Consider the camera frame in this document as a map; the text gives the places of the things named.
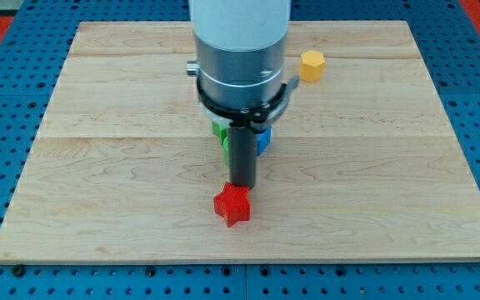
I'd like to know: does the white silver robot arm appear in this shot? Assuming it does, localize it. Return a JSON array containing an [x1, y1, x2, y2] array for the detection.
[[188, 0, 298, 132]]

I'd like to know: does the red star block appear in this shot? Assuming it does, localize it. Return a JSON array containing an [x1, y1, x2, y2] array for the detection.
[[213, 182, 251, 228]]

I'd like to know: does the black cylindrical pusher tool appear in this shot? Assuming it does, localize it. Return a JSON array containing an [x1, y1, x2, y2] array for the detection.
[[227, 127, 258, 189]]

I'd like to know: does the blue block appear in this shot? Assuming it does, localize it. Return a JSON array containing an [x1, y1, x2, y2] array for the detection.
[[256, 126, 273, 156]]

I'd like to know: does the green block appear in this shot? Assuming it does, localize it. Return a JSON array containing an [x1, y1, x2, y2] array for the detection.
[[212, 122, 229, 166]]

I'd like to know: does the yellow hexagon block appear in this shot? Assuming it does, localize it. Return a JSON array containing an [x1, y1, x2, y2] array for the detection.
[[299, 50, 325, 83]]

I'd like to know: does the wooden board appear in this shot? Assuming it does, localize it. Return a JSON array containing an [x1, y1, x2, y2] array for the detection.
[[0, 21, 480, 265]]

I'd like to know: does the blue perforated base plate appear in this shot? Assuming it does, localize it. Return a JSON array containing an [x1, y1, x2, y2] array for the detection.
[[0, 0, 480, 299]]

